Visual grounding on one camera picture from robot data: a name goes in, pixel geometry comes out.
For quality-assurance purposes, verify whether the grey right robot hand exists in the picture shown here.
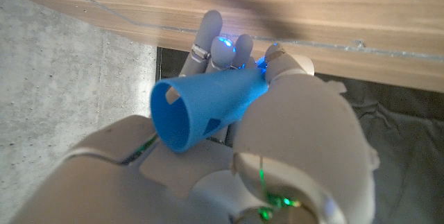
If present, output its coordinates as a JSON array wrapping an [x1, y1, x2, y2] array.
[[10, 9, 381, 224]]

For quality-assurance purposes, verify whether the blue handled white lint roller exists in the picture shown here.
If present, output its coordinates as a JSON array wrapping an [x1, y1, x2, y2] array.
[[150, 67, 270, 154]]

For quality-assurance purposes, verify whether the black backdrop curtain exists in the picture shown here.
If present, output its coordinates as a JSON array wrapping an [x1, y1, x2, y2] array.
[[155, 46, 444, 224]]

